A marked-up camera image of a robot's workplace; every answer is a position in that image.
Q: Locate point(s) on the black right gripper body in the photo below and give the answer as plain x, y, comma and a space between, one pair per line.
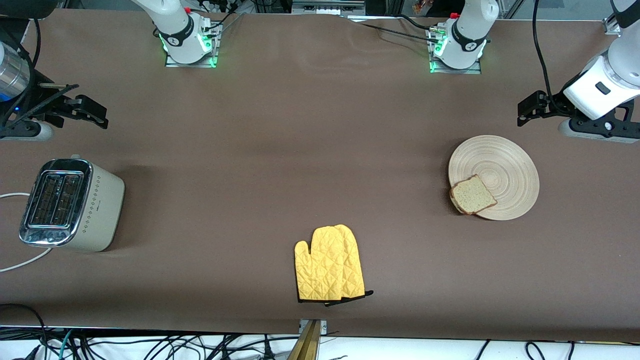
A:
44, 107

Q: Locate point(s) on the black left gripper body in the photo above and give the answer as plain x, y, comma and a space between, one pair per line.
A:
554, 106

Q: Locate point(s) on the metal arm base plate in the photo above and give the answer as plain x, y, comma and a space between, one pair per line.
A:
190, 65
457, 71

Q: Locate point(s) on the brown bread slice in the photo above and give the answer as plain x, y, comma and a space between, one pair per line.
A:
472, 195

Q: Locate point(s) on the aluminium frame profile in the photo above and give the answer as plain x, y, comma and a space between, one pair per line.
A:
325, 7

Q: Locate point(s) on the round wooden plate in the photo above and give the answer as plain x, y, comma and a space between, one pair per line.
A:
505, 170

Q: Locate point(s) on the aluminium corner bracket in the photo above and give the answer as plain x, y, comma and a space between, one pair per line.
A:
611, 26

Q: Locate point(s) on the yellow quilted oven mitt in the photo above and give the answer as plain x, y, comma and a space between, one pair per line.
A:
315, 270
356, 270

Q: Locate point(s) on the small silver metal bracket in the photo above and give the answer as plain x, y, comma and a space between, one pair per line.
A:
324, 326

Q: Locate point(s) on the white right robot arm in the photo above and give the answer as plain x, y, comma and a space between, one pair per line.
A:
177, 40

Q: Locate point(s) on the brass coloured metal bar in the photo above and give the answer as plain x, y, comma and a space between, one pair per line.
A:
306, 347

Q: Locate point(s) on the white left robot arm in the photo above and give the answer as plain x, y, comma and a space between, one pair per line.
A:
465, 42

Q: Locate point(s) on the cream and chrome toaster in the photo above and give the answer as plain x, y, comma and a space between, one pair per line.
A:
100, 210

